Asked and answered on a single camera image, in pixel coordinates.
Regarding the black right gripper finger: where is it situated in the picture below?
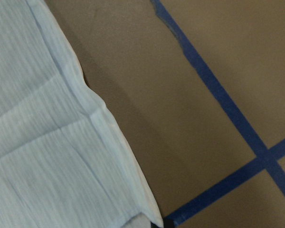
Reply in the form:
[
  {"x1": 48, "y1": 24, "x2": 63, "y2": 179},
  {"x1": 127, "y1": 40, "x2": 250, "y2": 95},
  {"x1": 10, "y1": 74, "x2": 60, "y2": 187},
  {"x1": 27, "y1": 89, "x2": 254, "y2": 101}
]
[{"x1": 163, "y1": 218, "x2": 174, "y2": 228}]

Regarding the light blue button-up shirt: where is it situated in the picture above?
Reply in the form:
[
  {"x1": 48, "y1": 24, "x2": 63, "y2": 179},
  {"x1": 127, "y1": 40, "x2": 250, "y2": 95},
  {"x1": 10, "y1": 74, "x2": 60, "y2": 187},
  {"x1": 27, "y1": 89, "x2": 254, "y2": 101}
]
[{"x1": 0, "y1": 0, "x2": 163, "y2": 228}]

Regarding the brown paper table cover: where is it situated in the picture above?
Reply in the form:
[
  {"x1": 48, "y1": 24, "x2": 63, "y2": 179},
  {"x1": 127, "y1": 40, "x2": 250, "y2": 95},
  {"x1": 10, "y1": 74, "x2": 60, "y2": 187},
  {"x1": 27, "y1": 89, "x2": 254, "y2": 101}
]
[{"x1": 47, "y1": 0, "x2": 285, "y2": 228}]

